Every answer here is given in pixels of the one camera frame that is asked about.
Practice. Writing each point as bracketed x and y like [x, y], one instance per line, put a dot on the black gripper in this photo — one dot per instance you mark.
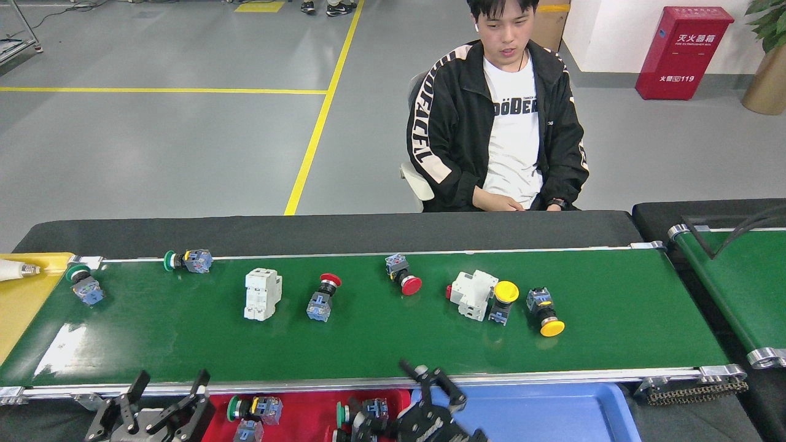
[436, 426]

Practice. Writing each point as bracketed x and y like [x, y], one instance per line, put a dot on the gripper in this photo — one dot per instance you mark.
[156, 426]

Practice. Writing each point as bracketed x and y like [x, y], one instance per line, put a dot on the green push button switch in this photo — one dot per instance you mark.
[86, 288]
[190, 261]
[374, 408]
[258, 408]

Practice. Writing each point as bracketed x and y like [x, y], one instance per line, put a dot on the white circuit breaker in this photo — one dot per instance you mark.
[263, 294]
[473, 294]

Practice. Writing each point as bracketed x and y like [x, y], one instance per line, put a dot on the yellow push button switch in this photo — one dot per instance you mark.
[543, 310]
[505, 294]

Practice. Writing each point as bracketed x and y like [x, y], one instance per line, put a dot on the long green conveyor belt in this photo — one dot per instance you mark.
[368, 344]

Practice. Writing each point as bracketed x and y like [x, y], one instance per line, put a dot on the red plastic tray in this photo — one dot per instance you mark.
[307, 423]

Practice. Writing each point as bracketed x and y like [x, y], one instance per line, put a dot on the blue plastic tray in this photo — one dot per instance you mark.
[552, 417]

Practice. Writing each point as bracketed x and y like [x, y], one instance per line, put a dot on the yellow plastic tray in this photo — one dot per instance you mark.
[24, 313]

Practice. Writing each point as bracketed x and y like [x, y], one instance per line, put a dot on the green feeder conveyor belt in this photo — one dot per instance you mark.
[743, 288]

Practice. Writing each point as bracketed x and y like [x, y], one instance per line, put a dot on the person's right hand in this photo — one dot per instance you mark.
[497, 202]

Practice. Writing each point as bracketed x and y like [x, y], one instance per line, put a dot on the white bulb with metal tip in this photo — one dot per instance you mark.
[11, 270]

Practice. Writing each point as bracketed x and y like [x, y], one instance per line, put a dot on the grey office chair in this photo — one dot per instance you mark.
[417, 184]

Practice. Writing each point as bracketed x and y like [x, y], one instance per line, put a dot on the person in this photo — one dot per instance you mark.
[460, 123]

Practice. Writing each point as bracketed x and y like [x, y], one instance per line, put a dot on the metal rack on wheels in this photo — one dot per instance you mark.
[15, 46]

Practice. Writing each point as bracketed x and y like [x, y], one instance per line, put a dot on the standing person's shoes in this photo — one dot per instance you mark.
[334, 7]

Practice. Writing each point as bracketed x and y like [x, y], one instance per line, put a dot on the brown cardboard box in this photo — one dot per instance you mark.
[549, 27]

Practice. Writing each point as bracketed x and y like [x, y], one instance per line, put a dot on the red fire extinguisher box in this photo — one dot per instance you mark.
[681, 58]

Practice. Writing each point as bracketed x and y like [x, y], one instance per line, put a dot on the potted plant gold planter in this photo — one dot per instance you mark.
[764, 89]

